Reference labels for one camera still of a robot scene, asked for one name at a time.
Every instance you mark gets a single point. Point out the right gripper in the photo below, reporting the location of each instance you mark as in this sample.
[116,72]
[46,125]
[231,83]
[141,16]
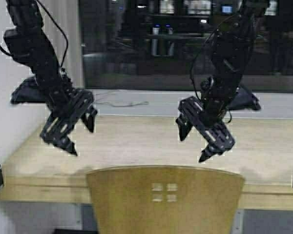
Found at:
[212,129]

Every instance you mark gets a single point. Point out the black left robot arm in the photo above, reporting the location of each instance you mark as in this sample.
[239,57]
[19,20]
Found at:
[28,45]

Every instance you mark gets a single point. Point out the long beige wooden counter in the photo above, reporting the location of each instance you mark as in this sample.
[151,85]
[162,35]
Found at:
[263,155]

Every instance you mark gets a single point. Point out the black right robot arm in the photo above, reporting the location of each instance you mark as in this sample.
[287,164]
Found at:
[230,48]

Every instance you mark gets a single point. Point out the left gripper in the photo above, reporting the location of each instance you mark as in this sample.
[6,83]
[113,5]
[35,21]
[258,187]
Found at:
[60,124]

